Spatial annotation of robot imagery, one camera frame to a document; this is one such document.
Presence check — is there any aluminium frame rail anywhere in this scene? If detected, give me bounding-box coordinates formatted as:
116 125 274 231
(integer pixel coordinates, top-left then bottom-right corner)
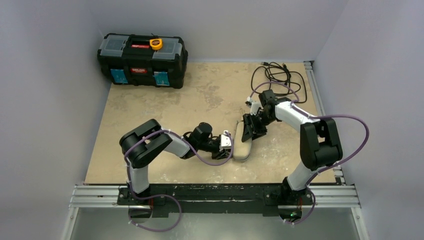
61 62 367 240

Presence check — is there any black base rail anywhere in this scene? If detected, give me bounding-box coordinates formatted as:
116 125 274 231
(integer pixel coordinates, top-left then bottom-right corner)
117 183 314 220

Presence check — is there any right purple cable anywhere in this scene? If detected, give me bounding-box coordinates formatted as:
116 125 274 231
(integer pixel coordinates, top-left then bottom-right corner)
248 81 370 226

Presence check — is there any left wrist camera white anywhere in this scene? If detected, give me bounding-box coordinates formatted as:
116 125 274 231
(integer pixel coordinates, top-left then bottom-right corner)
219 130 233 151

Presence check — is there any yellow tape measure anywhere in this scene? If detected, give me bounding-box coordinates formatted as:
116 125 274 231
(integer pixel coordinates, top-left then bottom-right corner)
149 38 164 51

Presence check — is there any beige umbrella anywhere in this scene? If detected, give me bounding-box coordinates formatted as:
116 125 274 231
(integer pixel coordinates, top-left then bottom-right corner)
232 121 253 163

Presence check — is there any black coiled usb cable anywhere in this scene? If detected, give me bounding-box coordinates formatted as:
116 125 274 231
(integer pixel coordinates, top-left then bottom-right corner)
250 61 308 104

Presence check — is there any black plastic toolbox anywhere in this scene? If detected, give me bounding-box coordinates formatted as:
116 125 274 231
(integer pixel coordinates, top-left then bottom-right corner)
96 33 188 89

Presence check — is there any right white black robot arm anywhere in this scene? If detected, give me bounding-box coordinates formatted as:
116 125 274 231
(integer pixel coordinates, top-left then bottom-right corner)
234 89 343 195

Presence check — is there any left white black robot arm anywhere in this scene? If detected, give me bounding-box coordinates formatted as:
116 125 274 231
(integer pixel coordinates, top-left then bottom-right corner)
119 119 234 198

